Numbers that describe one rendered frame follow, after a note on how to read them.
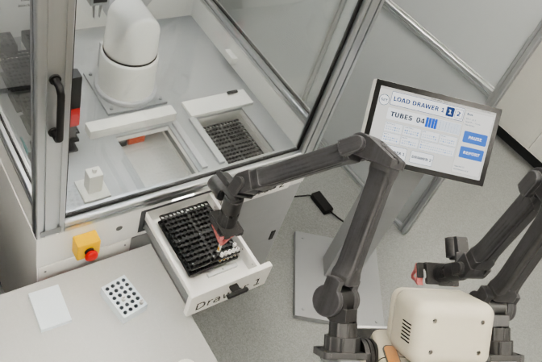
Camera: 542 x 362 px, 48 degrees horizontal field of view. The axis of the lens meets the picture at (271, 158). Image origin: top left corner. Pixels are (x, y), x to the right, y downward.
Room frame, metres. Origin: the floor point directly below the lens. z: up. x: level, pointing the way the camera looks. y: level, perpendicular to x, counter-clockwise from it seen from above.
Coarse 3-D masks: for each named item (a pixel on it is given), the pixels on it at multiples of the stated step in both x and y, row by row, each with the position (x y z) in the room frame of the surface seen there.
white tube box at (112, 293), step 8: (120, 280) 1.01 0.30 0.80; (128, 280) 1.02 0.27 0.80; (104, 288) 0.97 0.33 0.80; (112, 288) 0.97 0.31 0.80; (120, 288) 0.99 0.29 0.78; (128, 288) 1.00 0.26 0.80; (104, 296) 0.95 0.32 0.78; (112, 296) 0.95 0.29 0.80; (120, 296) 0.97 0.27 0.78; (128, 296) 0.97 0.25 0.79; (136, 296) 0.98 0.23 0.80; (112, 304) 0.93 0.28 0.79; (120, 304) 0.93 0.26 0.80; (128, 304) 0.95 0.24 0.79; (136, 304) 0.95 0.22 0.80; (144, 304) 0.96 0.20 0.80; (120, 312) 0.91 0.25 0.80; (128, 312) 0.92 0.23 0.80; (136, 312) 0.94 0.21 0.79; (120, 320) 0.90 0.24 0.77; (128, 320) 0.91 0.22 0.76
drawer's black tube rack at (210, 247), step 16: (160, 224) 1.21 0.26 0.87; (176, 224) 1.23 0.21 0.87; (192, 224) 1.23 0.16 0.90; (208, 224) 1.25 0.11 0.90; (176, 240) 1.15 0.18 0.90; (192, 240) 1.18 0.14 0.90; (208, 240) 1.19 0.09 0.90; (192, 256) 1.12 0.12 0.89; (208, 256) 1.14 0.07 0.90; (192, 272) 1.08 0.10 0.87
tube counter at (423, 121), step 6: (420, 114) 1.94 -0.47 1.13; (420, 120) 1.92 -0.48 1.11; (426, 120) 1.93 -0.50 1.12; (432, 120) 1.94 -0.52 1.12; (438, 120) 1.95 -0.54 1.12; (444, 120) 1.96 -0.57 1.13; (420, 126) 1.91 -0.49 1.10; (426, 126) 1.92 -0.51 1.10; (432, 126) 1.93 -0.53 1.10; (438, 126) 1.94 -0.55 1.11; (444, 126) 1.95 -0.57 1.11; (450, 126) 1.95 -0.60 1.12; (456, 126) 1.96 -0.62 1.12; (450, 132) 1.94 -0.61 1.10; (456, 132) 1.95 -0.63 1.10
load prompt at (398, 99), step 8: (392, 96) 1.93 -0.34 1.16; (400, 96) 1.95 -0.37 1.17; (408, 96) 1.96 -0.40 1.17; (392, 104) 1.92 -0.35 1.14; (400, 104) 1.93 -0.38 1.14; (408, 104) 1.94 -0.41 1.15; (416, 104) 1.95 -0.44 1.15; (424, 104) 1.96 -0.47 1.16; (432, 104) 1.97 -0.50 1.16; (440, 104) 1.99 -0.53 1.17; (424, 112) 1.95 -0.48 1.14; (432, 112) 1.96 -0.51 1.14; (440, 112) 1.97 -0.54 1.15; (448, 112) 1.98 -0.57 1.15; (456, 112) 1.99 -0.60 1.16; (464, 112) 2.00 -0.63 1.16
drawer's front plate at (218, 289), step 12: (264, 264) 1.16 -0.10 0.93; (240, 276) 1.09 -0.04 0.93; (252, 276) 1.12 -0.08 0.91; (264, 276) 1.16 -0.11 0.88; (204, 288) 1.01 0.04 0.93; (216, 288) 1.02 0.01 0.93; (228, 288) 1.06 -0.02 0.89; (252, 288) 1.14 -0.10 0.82; (192, 300) 0.96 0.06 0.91; (204, 300) 1.00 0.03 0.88; (216, 300) 1.04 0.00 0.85; (192, 312) 0.98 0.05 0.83
